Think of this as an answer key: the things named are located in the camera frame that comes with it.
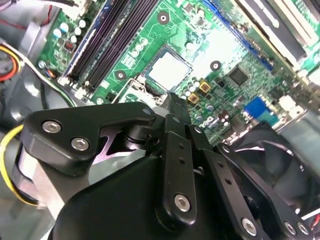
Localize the silver CPU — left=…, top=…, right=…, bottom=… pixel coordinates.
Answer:
left=147, top=47, right=193, bottom=91

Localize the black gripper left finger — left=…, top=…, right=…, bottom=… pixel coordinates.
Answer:
left=21, top=93, right=198, bottom=227

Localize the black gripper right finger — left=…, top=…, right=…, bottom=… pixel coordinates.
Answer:
left=174, top=94, right=313, bottom=240

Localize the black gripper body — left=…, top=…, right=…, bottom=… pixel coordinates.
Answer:
left=51, top=155, right=242, bottom=240

